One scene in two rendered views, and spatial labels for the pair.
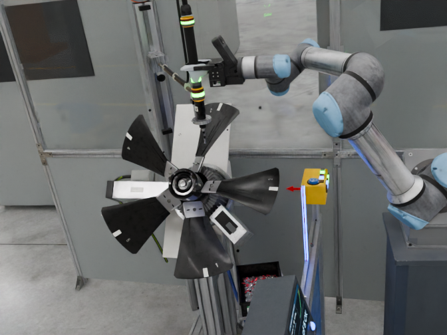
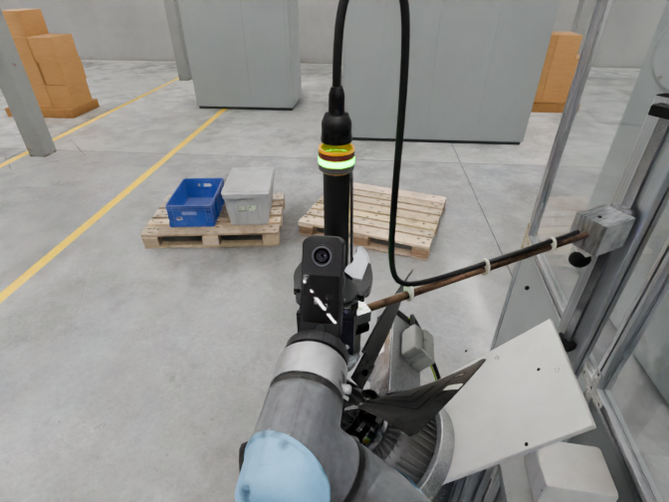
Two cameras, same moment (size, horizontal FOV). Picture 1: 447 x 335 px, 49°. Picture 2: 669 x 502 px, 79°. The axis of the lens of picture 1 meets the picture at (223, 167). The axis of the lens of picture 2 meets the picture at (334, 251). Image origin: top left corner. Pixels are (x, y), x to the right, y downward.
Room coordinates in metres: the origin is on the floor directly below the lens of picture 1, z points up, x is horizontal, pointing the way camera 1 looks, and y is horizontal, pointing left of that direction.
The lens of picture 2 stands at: (1.60, -0.41, 1.98)
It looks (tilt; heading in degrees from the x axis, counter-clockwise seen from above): 34 degrees down; 82
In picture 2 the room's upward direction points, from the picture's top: straight up
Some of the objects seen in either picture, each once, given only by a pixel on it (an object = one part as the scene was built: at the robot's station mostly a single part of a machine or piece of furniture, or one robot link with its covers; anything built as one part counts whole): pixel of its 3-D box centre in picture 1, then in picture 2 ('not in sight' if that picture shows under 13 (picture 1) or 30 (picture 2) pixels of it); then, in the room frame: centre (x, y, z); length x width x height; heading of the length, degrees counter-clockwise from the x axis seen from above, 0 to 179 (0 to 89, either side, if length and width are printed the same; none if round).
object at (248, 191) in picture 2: not in sight; (251, 195); (1.33, 3.10, 0.31); 0.60 x 0.42 x 0.33; 84
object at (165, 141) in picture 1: (173, 177); (545, 401); (2.36, 0.27, 0.90); 0.08 x 0.06 x 1.80; 107
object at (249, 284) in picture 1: (261, 292); not in sight; (1.45, -0.08, 0.83); 0.19 x 0.14 x 0.02; 178
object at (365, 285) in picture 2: not in sight; (353, 284); (1.68, 0.00, 1.66); 0.09 x 0.05 x 0.02; 61
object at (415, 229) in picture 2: not in sight; (375, 214); (2.51, 2.98, 0.07); 1.20 x 1.00 x 0.15; 151
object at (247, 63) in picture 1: (249, 67); (313, 377); (1.62, -0.13, 1.64); 0.08 x 0.05 x 0.08; 162
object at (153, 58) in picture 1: (156, 62); (601, 229); (2.27, 0.24, 1.54); 0.10 x 0.07 x 0.09; 17
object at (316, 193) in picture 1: (314, 187); not in sight; (1.84, -0.38, 1.02); 0.16 x 0.10 x 0.11; 162
